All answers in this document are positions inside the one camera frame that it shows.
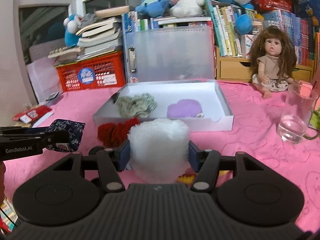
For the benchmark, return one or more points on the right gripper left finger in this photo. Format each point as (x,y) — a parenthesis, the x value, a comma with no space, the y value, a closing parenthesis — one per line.
(110,163)

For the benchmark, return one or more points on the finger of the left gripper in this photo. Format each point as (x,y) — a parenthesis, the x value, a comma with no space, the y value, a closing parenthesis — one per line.
(55,140)

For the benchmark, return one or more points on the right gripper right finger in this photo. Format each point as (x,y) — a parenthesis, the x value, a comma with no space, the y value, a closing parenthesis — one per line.
(206,164)

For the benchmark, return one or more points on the red knitted scrunchie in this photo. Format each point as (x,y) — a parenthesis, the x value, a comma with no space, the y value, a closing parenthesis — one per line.
(113,135)

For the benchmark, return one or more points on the navy floral scrunchie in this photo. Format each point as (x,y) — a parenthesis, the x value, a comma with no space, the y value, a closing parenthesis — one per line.
(74,129)

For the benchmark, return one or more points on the white fluffy scrunchie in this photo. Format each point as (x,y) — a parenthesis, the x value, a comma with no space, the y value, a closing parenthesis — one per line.
(159,150)

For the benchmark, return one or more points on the purple fluffy scrunchie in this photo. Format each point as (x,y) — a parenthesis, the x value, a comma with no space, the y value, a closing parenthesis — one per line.
(185,108)

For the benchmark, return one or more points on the green checked scrunchie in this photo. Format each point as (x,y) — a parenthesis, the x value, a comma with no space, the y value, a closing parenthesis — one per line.
(138,106)

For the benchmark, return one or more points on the black round puck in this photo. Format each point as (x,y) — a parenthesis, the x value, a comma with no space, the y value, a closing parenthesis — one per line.
(95,149)

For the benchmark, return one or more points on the person left hand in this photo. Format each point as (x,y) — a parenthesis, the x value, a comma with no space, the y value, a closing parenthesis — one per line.
(2,186)

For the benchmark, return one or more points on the red packet at table edge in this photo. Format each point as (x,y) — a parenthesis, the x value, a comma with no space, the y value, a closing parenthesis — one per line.
(32,115)

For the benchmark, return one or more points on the small dark card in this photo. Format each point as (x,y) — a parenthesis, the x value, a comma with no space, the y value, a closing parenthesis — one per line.
(52,96)

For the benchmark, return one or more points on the white shallow cardboard box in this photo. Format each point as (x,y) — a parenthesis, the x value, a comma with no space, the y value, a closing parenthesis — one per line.
(216,114)

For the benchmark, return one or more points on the pink bunny towel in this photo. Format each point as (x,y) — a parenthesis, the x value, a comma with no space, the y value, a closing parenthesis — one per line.
(254,132)

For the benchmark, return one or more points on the red plastic crate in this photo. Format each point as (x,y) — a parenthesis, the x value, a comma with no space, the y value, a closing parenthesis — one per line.
(104,71)

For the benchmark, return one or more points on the wooden drawer shelf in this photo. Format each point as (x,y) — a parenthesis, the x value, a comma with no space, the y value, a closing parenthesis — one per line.
(238,69)

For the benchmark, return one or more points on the clear glass mug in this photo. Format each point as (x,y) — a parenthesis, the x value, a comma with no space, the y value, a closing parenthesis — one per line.
(296,116)

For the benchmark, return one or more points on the stack of books on crate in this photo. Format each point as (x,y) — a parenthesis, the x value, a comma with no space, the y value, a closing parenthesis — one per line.
(100,33)

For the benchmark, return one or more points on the blue white doraemon plush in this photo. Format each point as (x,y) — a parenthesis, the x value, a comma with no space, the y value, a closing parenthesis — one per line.
(72,25)

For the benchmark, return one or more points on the pink phone stand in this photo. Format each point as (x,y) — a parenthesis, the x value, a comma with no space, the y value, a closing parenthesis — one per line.
(307,88)

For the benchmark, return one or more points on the brown haired baby doll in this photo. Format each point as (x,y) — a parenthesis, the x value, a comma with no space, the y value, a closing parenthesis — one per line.
(273,59)

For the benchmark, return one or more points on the row of upright books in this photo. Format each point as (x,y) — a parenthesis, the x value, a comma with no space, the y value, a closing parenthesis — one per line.
(234,31)

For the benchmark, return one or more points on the blue plush ball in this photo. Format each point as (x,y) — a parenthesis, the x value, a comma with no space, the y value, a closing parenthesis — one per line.
(243,24)

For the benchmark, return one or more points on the blue stitch plush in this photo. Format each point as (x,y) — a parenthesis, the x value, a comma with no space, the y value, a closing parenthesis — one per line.
(153,8)

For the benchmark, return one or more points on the red basket on shelf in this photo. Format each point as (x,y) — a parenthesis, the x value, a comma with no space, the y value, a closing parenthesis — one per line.
(269,5)

